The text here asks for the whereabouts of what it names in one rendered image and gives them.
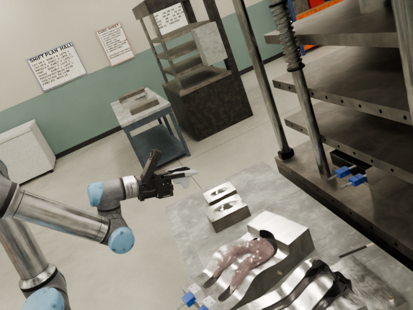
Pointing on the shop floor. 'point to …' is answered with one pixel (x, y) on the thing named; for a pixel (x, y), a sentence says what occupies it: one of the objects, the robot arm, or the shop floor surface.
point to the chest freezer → (26, 152)
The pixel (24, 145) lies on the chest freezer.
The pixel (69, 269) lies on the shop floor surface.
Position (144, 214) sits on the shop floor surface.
